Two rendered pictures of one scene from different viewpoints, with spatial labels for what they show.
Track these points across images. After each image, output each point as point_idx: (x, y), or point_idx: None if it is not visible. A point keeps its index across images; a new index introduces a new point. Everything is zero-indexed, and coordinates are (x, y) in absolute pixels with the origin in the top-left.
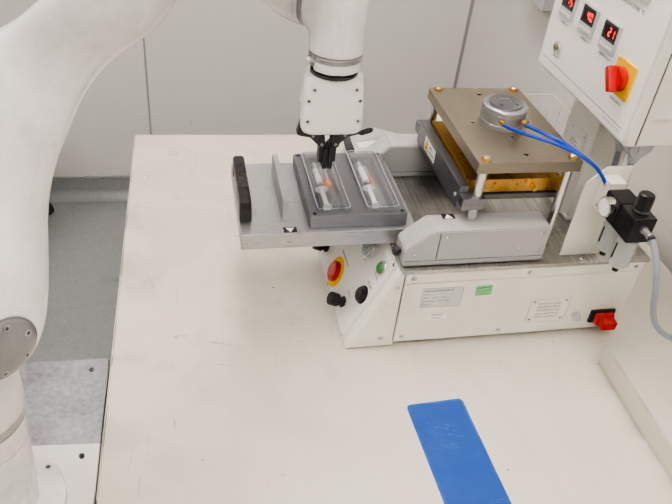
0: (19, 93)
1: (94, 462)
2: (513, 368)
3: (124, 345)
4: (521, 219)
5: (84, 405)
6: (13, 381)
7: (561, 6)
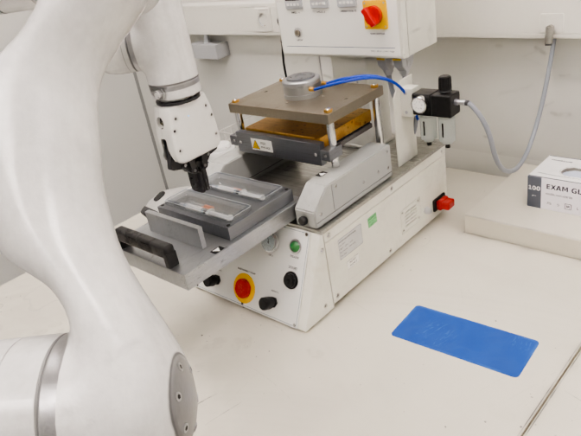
0: (61, 109)
1: None
2: (423, 267)
3: None
4: (367, 150)
5: None
6: None
7: (285, 2)
